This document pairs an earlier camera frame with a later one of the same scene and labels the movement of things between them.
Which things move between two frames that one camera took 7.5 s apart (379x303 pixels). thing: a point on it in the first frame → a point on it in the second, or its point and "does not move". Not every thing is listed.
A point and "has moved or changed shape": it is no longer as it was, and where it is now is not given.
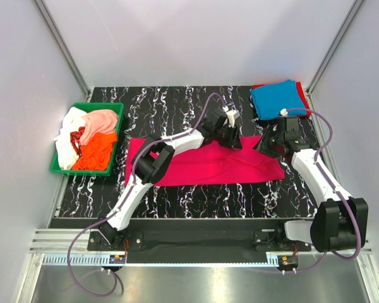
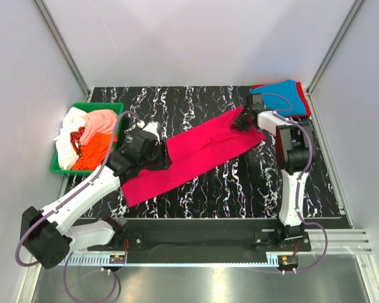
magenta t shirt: x=216 y=163 has moved or changed shape
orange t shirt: x=95 y=154 does not move
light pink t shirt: x=97 y=122 does not move
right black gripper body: x=270 y=141 → x=240 y=122
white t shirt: x=72 y=120 does not move
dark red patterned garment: x=75 y=137 does not move
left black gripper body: x=226 y=136 → x=158 y=160
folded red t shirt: x=302 y=94 does not move
